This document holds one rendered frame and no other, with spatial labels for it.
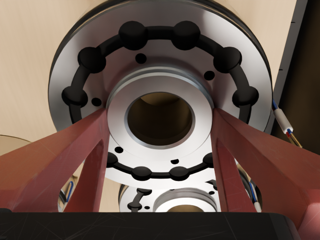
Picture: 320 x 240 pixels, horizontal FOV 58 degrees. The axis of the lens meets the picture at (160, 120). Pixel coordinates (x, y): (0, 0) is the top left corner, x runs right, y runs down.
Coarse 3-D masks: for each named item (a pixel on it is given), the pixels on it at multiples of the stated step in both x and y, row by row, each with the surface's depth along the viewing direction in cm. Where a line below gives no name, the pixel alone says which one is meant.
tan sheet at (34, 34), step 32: (0, 0) 16; (32, 0) 16; (64, 0) 16; (256, 0) 16; (288, 0) 16; (0, 32) 17; (32, 32) 17; (64, 32) 17; (256, 32) 17; (0, 64) 18; (32, 64) 18; (0, 96) 20; (32, 96) 20; (160, 96) 20; (0, 128) 22; (32, 128) 22
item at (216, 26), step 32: (128, 0) 11; (160, 0) 10; (192, 0) 11; (96, 32) 11; (128, 32) 11; (160, 32) 11; (192, 32) 11; (224, 32) 11; (64, 64) 12; (96, 64) 12; (128, 64) 12; (160, 64) 12; (192, 64) 12; (224, 64) 12; (256, 64) 12; (64, 96) 13; (96, 96) 13; (224, 96) 13; (256, 96) 13; (64, 128) 14; (256, 128) 14; (128, 160) 15; (192, 160) 15
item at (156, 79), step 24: (144, 72) 12; (168, 72) 11; (120, 96) 12; (192, 96) 12; (120, 120) 13; (192, 120) 13; (120, 144) 14; (144, 144) 14; (168, 144) 14; (192, 144) 13
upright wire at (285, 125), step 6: (276, 108) 13; (276, 114) 13; (282, 114) 13; (282, 120) 13; (282, 126) 12; (288, 126) 12; (288, 132) 12; (294, 138) 12; (294, 144) 12; (300, 144) 11
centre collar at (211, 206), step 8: (176, 192) 21; (184, 192) 21; (192, 192) 21; (160, 200) 21; (168, 200) 21; (176, 200) 20; (184, 200) 20; (192, 200) 20; (200, 200) 20; (208, 200) 21; (160, 208) 21; (168, 208) 21; (200, 208) 21; (208, 208) 21; (216, 208) 22
